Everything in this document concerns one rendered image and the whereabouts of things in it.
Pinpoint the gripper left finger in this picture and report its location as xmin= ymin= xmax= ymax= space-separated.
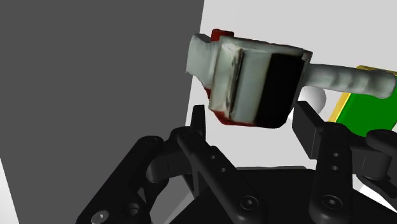
xmin=75 ymin=104 xmax=268 ymax=224

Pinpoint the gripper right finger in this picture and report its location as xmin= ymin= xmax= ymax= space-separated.
xmin=292 ymin=100 xmax=397 ymax=224

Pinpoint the white round object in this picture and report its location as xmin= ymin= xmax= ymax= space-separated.
xmin=288 ymin=86 xmax=328 ymax=121

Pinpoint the white and red handled kitchen tool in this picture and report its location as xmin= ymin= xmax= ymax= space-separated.
xmin=185 ymin=28 xmax=397 ymax=129

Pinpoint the green board with yellow edge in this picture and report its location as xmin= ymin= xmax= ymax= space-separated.
xmin=328 ymin=64 xmax=397 ymax=138

